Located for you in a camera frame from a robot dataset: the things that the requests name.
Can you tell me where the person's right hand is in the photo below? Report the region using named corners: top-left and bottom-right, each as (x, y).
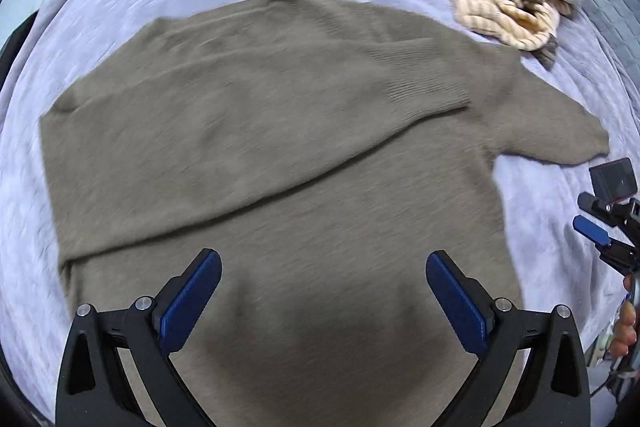
top-left (611, 274), bottom-right (640, 358)

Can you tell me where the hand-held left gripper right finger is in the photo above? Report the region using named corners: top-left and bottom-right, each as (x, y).
top-left (425, 250), bottom-right (594, 427)

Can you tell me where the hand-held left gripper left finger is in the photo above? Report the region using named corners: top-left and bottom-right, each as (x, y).
top-left (54, 248), bottom-right (223, 427)

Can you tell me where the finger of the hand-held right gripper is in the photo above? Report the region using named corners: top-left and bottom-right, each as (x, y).
top-left (573, 215), bottom-right (640, 269)
top-left (577, 192), bottom-right (640, 230)

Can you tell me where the taupe knit sweater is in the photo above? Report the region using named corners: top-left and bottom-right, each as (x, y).
top-left (39, 0), bottom-right (611, 427)

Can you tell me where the grey quilted bedding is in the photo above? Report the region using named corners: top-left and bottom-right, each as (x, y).
top-left (550, 0), bottom-right (640, 118)

